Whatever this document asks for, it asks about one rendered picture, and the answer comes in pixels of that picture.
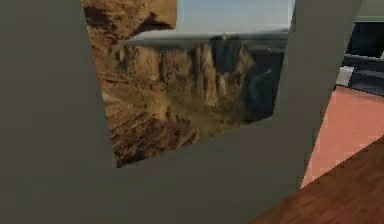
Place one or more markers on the dark blue cabinet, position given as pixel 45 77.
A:
pixel 365 63

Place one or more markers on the brown canyon landscape wall picture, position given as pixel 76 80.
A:
pixel 173 90

